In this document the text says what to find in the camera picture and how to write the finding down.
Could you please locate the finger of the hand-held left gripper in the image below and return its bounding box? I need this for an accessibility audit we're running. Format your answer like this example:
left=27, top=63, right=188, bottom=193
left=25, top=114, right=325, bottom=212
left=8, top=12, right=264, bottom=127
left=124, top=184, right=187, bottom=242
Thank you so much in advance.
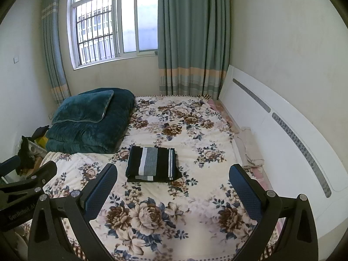
left=0, top=161, right=58, bottom=210
left=0, top=156, right=22, bottom=178

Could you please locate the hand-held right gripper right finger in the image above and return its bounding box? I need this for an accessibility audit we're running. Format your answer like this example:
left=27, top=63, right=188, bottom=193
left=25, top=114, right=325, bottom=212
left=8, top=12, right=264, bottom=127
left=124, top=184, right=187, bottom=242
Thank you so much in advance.
left=228, top=164, right=319, bottom=261

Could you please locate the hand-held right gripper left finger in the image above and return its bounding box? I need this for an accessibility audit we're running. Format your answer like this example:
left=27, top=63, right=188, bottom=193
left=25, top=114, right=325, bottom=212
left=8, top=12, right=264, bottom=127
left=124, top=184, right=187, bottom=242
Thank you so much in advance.
left=27, top=163, right=119, bottom=261

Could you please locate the dark striped patterned sweater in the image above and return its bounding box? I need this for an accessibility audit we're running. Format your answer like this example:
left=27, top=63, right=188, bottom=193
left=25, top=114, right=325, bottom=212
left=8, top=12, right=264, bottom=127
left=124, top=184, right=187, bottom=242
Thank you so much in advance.
left=125, top=146, right=183, bottom=183

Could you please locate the beige crumpled cloth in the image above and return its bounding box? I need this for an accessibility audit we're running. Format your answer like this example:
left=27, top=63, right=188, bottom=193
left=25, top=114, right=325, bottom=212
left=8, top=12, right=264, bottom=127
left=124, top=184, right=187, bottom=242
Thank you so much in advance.
left=235, top=126, right=265, bottom=169

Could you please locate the teal velvet quilt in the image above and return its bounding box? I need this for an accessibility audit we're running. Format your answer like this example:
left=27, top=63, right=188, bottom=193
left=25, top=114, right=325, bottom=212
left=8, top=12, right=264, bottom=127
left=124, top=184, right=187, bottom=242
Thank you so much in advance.
left=46, top=88, right=136, bottom=154

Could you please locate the white bed headboard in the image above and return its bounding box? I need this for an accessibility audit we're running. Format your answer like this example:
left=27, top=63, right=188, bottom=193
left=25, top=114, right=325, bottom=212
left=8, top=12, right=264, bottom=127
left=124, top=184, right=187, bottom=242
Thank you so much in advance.
left=219, top=65, right=343, bottom=241

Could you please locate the floral printed blanket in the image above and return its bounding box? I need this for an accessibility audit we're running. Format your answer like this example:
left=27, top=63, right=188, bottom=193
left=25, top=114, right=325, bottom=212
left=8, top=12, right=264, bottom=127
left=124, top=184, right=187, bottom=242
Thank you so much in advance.
left=41, top=95, right=280, bottom=261

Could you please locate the teal velvet pillow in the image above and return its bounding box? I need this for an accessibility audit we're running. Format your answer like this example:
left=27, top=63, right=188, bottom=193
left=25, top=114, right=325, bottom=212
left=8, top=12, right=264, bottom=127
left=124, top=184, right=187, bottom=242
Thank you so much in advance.
left=52, top=90, right=115, bottom=124

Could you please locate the narrow teal curtain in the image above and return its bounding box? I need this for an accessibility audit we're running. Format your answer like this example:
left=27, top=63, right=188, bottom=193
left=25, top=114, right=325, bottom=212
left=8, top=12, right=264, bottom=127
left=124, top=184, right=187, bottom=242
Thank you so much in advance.
left=41, top=0, right=72, bottom=107

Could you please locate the window with metal grille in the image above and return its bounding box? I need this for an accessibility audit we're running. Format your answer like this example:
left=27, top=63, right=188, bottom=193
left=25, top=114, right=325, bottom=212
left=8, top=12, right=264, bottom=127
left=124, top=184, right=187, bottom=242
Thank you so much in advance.
left=67, top=0, right=159, bottom=71

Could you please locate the wide teal curtain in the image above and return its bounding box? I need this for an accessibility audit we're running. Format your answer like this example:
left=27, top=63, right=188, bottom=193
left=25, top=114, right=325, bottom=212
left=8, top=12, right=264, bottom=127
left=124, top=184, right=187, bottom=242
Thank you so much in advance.
left=157, top=0, right=231, bottom=101

